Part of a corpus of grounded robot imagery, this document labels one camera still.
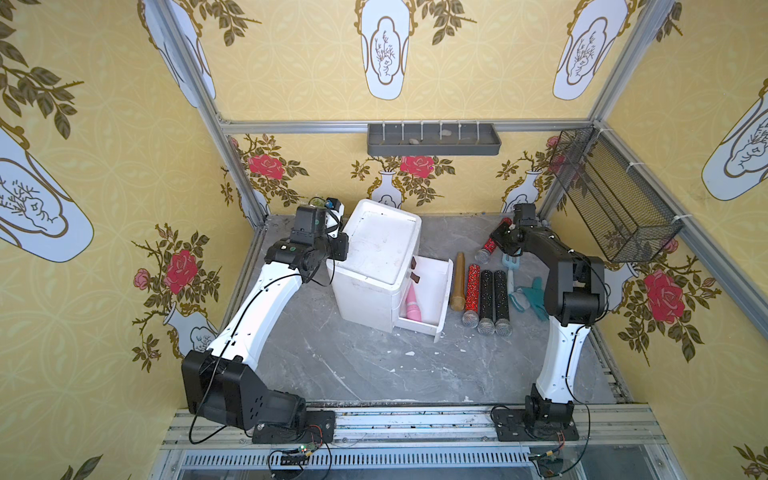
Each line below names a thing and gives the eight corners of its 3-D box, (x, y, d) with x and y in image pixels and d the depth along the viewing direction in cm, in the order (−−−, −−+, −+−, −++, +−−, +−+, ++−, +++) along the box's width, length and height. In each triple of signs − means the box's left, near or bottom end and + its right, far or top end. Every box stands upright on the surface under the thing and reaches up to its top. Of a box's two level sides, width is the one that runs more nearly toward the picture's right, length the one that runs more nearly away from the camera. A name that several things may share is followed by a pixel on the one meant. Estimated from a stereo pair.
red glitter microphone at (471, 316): (461, 327, 93) (464, 322, 90) (466, 269, 107) (468, 262, 104) (476, 330, 92) (479, 325, 89) (478, 271, 107) (481, 265, 104)
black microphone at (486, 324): (477, 333, 91) (479, 329, 89) (478, 273, 105) (480, 268, 103) (492, 336, 91) (495, 332, 88) (492, 275, 105) (494, 270, 102)
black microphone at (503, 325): (494, 335, 91) (497, 331, 88) (492, 273, 105) (494, 269, 103) (509, 337, 90) (513, 333, 88) (505, 275, 104) (508, 271, 102)
